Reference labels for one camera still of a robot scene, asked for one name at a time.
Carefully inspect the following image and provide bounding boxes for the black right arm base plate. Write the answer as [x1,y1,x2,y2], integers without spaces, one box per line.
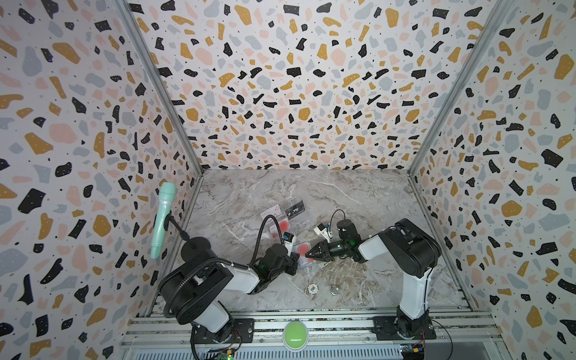
[371,313,437,341]

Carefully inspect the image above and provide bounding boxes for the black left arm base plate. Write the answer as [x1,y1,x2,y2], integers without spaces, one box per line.
[190,318,255,345]

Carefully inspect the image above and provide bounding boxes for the red card in box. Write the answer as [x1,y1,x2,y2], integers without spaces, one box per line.
[278,219,290,233]

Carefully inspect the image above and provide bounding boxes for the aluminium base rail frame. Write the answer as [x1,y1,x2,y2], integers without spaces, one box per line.
[118,307,512,359]

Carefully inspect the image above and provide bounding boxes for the aluminium left corner post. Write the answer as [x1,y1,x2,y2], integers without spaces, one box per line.
[113,0,203,177]

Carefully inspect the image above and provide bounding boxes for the clear acrylic card box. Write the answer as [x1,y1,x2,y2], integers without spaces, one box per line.
[259,198,305,233]

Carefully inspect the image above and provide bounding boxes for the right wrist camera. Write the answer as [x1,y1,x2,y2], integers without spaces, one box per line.
[313,223,332,242]

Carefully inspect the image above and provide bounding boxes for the red circle credit card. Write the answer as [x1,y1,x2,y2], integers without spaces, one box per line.
[292,242,311,257]

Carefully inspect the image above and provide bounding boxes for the black microphone stand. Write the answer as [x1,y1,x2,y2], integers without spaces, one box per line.
[164,212,212,262]

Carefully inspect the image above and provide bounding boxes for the green push button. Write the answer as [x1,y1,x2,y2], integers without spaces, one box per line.
[282,321,309,353]

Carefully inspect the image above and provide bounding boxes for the mint green microphone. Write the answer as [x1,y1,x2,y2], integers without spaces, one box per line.
[150,182,177,260]

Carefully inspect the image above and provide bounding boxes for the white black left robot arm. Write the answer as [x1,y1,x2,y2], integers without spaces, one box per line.
[159,244,299,337]

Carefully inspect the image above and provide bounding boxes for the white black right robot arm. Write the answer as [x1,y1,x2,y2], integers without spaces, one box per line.
[305,218,442,340]

